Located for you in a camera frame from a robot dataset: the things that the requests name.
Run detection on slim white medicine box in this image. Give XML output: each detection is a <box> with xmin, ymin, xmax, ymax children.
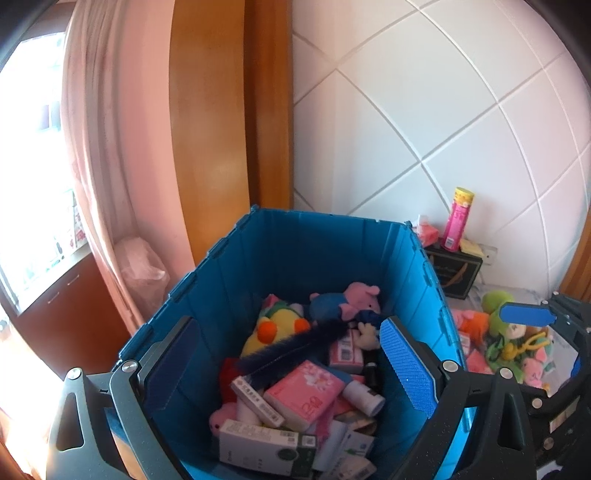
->
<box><xmin>230</xmin><ymin>375</ymin><xmax>286</xmax><ymax>428</ymax></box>

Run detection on clear plastic bag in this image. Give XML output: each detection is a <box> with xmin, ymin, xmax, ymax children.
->
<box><xmin>113</xmin><ymin>237</ymin><xmax>170</xmax><ymax>320</ymax></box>

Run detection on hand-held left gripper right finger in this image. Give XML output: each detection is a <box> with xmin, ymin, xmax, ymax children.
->
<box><xmin>379</xmin><ymin>316</ymin><xmax>539</xmax><ymax>480</ymax></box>

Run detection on brown wooden cabinet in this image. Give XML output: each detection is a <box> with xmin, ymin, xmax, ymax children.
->
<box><xmin>17</xmin><ymin>251</ymin><xmax>136</xmax><ymax>380</ymax></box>

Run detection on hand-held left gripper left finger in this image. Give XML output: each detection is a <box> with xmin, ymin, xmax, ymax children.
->
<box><xmin>45</xmin><ymin>316</ymin><xmax>200</xmax><ymax>480</ymax></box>

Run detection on white tube bottle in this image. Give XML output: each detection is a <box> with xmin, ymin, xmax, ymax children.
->
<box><xmin>342</xmin><ymin>381</ymin><xmax>387</xmax><ymax>416</ymax></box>

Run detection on pink flat box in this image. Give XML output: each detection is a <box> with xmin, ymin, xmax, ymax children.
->
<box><xmin>464</xmin><ymin>348</ymin><xmax>493</xmax><ymax>375</ymax></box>

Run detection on orange pink plush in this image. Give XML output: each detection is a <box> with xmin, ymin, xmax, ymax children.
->
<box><xmin>450</xmin><ymin>309</ymin><xmax>491</xmax><ymax>345</ymax></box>

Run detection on pink plush with yellow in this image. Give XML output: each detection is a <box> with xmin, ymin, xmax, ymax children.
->
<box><xmin>521</xmin><ymin>356</ymin><xmax>549</xmax><ymax>389</ymax></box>

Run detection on pink white barcode box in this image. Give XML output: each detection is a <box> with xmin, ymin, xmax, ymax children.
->
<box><xmin>328</xmin><ymin>329</ymin><xmax>366</xmax><ymax>374</ymax></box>

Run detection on white and black box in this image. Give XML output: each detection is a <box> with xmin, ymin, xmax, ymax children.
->
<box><xmin>217</xmin><ymin>418</ymin><xmax>320</xmax><ymax>474</ymax></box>

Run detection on pink yellow canister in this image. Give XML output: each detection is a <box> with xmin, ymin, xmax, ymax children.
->
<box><xmin>442</xmin><ymin>186</ymin><xmax>476</xmax><ymax>253</ymax></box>

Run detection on pink curtain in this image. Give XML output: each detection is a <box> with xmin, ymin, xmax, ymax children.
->
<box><xmin>62</xmin><ymin>0</ymin><xmax>195</xmax><ymax>326</ymax></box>

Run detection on blue fluffy duster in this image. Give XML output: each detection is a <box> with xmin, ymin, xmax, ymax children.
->
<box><xmin>237</xmin><ymin>310</ymin><xmax>385</xmax><ymax>387</ymax></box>

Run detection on black gift box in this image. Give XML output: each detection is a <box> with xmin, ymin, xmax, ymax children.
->
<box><xmin>424</xmin><ymin>244</ymin><xmax>484</xmax><ymax>301</ymax></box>

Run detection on blue folding crate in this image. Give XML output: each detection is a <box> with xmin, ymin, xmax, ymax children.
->
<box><xmin>117</xmin><ymin>205</ymin><xmax>479</xmax><ymax>480</ymax></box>

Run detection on pink pig plush blue shirt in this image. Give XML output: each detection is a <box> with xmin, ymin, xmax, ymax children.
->
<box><xmin>308</xmin><ymin>282</ymin><xmax>382</xmax><ymax>324</ymax></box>

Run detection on small pink plush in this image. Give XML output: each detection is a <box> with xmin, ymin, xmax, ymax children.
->
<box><xmin>208</xmin><ymin>402</ymin><xmax>242</xmax><ymax>435</ymax></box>

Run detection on green yellow orange plush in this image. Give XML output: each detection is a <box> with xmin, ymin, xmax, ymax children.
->
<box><xmin>240</xmin><ymin>294</ymin><xmax>311</xmax><ymax>359</ymax></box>

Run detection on black bottle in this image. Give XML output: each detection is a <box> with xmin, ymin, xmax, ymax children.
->
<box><xmin>362</xmin><ymin>351</ymin><xmax>382</xmax><ymax>389</ymax></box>

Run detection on white green medicine box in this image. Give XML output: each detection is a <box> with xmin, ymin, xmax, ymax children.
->
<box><xmin>318</xmin><ymin>419</ymin><xmax>378</xmax><ymax>480</ymax></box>

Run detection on wooden door frame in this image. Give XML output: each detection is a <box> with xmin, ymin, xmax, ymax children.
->
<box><xmin>168</xmin><ymin>0</ymin><xmax>295</xmax><ymax>274</ymax></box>

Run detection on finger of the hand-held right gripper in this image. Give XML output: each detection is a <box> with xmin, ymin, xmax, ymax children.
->
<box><xmin>499</xmin><ymin>299</ymin><xmax>578</xmax><ymax>327</ymax></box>
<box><xmin>566</xmin><ymin>325</ymin><xmax>585</xmax><ymax>393</ymax></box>

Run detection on pink tissue pack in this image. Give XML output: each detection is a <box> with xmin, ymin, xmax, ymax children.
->
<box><xmin>263</xmin><ymin>359</ymin><xmax>354</xmax><ymax>431</ymax></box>

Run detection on green frog plush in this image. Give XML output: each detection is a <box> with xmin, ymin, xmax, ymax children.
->
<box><xmin>482</xmin><ymin>291</ymin><xmax>516</xmax><ymax>338</ymax></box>

